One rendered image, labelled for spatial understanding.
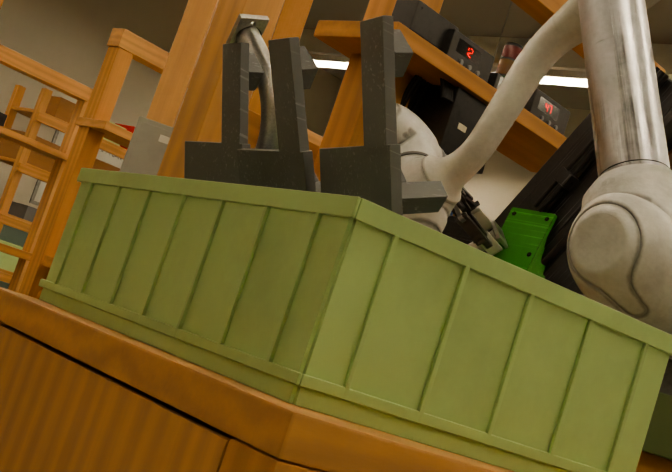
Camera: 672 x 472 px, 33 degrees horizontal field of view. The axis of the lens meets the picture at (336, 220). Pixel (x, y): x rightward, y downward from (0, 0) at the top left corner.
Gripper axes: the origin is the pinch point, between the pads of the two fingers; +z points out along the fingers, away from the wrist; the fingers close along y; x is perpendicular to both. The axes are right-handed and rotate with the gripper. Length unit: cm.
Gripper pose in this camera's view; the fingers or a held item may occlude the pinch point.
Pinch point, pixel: (485, 233)
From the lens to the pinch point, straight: 242.8
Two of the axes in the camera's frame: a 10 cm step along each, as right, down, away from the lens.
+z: 5.6, 5.4, 6.3
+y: -1.5, -6.8, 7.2
